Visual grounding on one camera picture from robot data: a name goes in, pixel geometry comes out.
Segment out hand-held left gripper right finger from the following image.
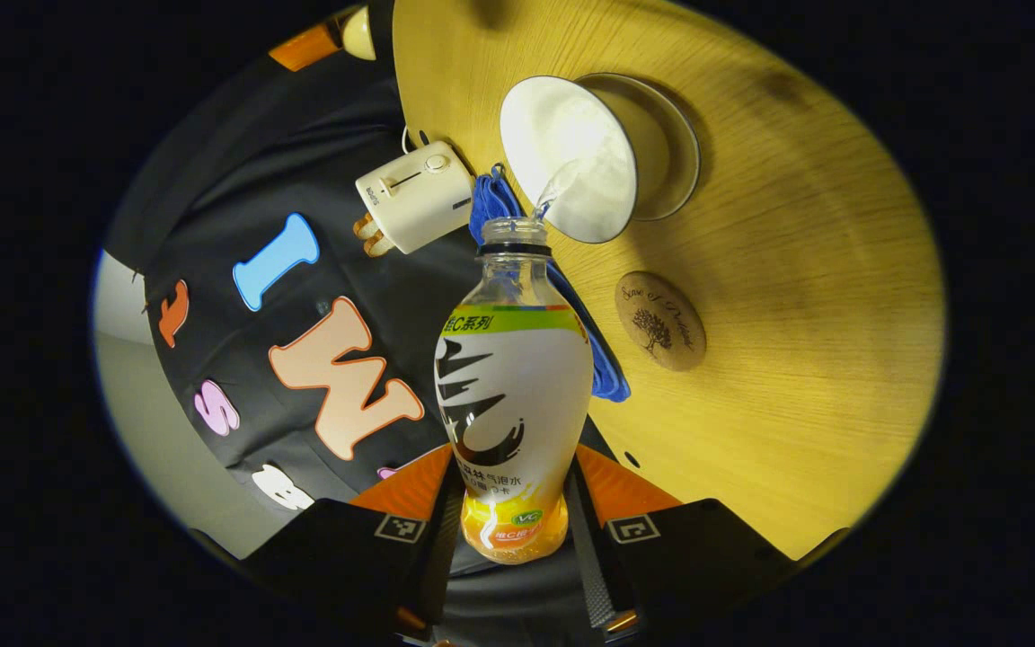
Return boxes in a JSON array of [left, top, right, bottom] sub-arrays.
[[567, 445, 797, 641]]

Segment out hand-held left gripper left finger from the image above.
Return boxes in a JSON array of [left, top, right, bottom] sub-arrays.
[[243, 442, 466, 643]]

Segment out round cork coaster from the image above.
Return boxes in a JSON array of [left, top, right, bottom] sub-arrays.
[[615, 271, 707, 372]]

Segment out clear water bottle white label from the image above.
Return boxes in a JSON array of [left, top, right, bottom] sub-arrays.
[[434, 216, 595, 565]]

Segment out cream teacup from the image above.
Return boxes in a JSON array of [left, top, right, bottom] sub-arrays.
[[500, 74, 676, 245]]

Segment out black backdrop cloth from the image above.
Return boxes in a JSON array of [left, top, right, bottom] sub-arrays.
[[104, 4, 631, 576]]

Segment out white toaster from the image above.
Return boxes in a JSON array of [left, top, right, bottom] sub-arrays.
[[355, 141, 475, 255]]

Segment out blue folded towel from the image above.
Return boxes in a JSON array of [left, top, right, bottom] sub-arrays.
[[468, 164, 633, 403]]

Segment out cream saucer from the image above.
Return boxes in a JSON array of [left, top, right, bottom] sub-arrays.
[[603, 72, 703, 223]]

